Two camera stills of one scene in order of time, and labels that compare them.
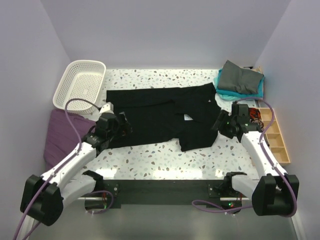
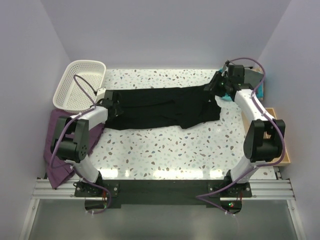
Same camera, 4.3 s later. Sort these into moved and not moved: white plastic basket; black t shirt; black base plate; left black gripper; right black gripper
Moved: right black gripper; black t shirt; left black gripper
Not moved: white plastic basket; black base plate
